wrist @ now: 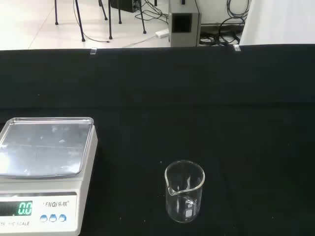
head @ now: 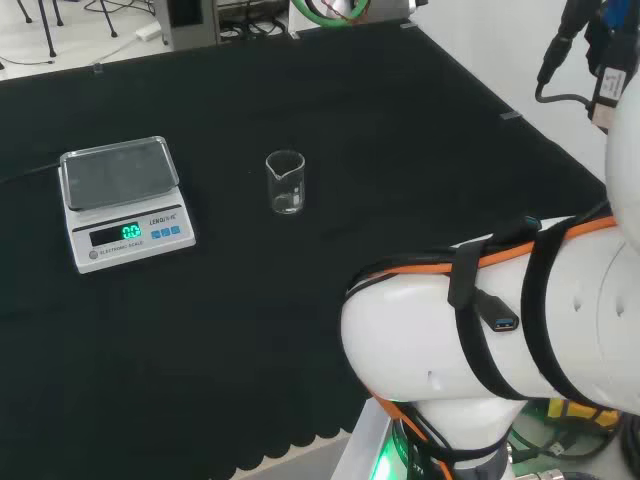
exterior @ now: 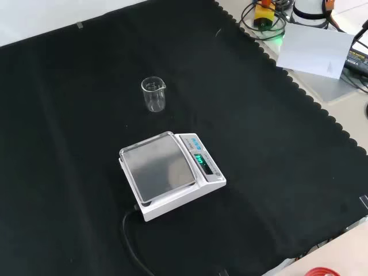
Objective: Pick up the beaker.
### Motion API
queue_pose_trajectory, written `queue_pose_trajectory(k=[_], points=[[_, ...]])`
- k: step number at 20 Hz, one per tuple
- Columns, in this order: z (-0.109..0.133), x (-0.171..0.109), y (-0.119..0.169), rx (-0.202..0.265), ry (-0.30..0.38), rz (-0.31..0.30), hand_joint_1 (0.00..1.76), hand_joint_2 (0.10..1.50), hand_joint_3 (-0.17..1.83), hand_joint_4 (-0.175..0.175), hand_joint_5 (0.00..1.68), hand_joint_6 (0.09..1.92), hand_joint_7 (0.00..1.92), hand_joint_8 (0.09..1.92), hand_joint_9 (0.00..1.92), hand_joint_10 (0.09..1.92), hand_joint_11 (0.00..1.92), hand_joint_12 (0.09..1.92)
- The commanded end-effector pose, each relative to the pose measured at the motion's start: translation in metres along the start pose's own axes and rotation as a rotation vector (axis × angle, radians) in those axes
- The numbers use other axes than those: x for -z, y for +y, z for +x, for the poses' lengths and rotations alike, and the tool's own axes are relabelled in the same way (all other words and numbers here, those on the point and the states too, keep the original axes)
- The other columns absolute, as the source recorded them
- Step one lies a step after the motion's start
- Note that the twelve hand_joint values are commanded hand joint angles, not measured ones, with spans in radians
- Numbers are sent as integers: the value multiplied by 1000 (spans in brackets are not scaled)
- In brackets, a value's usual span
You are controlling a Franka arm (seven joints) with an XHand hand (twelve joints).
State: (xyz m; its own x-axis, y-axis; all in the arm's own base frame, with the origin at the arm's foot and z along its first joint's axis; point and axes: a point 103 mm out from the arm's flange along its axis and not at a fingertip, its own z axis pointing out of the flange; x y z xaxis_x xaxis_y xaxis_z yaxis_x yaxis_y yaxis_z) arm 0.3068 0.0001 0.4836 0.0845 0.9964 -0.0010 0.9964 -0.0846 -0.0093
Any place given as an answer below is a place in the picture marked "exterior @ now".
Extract clear glass beaker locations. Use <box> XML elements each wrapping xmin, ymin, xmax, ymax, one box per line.
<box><xmin>140</xmin><ymin>76</ymin><xmax>167</xmax><ymax>113</ymax></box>

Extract red ring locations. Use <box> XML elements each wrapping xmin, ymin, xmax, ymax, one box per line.
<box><xmin>304</xmin><ymin>266</ymin><xmax>341</xmax><ymax>276</ymax></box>

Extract yellow stop button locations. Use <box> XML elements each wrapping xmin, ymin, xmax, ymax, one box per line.
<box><xmin>254</xmin><ymin>0</ymin><xmax>277</xmax><ymax>31</ymax></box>

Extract black balance power cable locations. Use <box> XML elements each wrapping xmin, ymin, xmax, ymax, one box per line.
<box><xmin>122</xmin><ymin>203</ymin><xmax>156</xmax><ymax>276</ymax></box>

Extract black looped cable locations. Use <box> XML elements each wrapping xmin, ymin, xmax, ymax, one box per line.
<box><xmin>240</xmin><ymin>0</ymin><xmax>290</xmax><ymax>33</ymax></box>

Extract black scalloped bench cloth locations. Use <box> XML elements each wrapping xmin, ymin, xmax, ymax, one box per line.
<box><xmin>0</xmin><ymin>0</ymin><xmax>368</xmax><ymax>276</ymax></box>

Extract black power adapter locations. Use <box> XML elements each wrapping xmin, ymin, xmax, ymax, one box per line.
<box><xmin>344</xmin><ymin>42</ymin><xmax>368</xmax><ymax>76</ymax></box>

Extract pale board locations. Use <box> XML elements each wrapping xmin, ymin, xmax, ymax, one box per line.
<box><xmin>275</xmin><ymin>23</ymin><xmax>356</xmax><ymax>79</ymax></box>

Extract white electronic balance steel pan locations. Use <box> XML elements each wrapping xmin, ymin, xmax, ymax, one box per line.
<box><xmin>118</xmin><ymin>131</ymin><xmax>227</xmax><ymax>223</ymax></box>

